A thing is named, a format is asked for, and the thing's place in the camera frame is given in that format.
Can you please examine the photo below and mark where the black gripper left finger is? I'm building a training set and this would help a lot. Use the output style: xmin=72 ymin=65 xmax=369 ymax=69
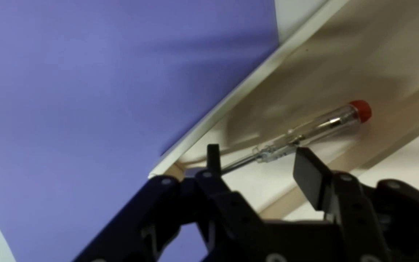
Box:
xmin=73 ymin=143 xmax=270 ymax=262

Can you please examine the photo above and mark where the purple paper sheet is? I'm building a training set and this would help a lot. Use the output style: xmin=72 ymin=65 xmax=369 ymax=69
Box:
xmin=0 ymin=0 xmax=281 ymax=262

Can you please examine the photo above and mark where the light wooden divided tray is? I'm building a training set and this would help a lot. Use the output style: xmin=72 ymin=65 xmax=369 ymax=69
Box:
xmin=149 ymin=0 xmax=419 ymax=223

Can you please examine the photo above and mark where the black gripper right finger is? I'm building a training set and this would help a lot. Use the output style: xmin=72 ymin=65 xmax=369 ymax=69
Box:
xmin=293 ymin=146 xmax=419 ymax=262

